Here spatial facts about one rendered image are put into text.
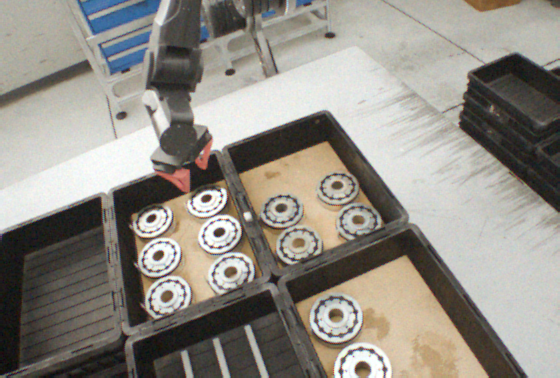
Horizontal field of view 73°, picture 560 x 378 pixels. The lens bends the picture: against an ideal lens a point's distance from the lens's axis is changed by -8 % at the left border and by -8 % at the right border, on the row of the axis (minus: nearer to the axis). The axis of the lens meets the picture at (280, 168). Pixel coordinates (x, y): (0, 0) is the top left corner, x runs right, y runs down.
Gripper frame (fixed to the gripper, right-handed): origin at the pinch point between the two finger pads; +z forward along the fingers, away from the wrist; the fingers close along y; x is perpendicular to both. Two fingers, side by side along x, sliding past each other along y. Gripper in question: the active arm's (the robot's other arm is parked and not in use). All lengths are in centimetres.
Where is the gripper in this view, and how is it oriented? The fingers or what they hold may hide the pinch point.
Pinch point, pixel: (193, 176)
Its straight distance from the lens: 79.2
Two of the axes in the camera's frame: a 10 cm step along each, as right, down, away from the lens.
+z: 1.4, 6.8, 7.2
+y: 4.0, -7.0, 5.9
